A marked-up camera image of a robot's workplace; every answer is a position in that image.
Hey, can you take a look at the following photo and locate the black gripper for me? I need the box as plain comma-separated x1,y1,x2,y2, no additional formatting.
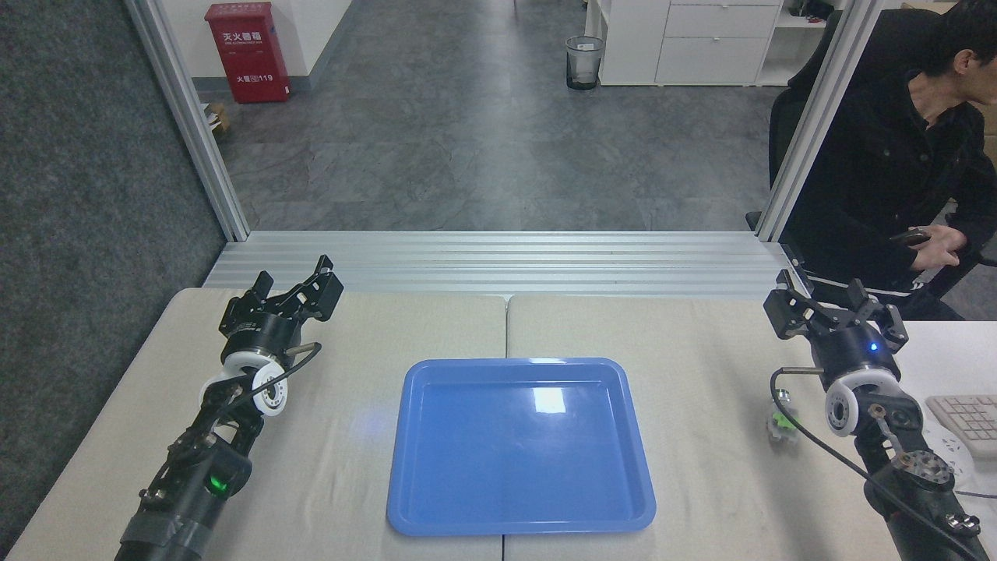
763,269,909,386
220,255,345,362

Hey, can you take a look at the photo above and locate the green and white switch part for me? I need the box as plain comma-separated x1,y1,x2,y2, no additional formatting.
767,387,801,446

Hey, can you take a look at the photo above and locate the blue plastic tray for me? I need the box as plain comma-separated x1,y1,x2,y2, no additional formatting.
386,358,657,537

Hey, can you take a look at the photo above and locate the seated person's right hand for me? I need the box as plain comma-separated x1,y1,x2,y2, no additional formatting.
132,225,967,270

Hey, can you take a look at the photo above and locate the seated person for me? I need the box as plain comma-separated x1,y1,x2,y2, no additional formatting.
785,0,997,321

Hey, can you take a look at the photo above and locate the white keyboard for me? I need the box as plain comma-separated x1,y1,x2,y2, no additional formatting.
925,395,997,460

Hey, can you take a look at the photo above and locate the white lace paper mat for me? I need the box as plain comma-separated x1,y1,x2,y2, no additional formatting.
931,432,976,489

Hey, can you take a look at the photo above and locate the red fire extinguisher box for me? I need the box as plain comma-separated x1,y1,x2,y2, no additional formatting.
205,2,291,104

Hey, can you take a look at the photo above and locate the white open shelf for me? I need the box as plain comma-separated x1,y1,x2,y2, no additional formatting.
759,0,846,87

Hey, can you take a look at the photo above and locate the white drawer cabinet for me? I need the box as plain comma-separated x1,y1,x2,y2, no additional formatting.
584,0,784,87

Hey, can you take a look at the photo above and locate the grey mesh waste bin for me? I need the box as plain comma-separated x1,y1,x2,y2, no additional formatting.
565,36,606,91

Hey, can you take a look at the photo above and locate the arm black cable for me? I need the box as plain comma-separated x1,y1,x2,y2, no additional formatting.
232,342,322,408
770,366,984,561

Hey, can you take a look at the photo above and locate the silver aluminium post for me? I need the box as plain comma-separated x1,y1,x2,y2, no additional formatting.
756,0,886,242
125,0,251,242

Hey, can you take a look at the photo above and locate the silver aluminium rail platform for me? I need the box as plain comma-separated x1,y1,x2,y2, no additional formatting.
203,231,812,302

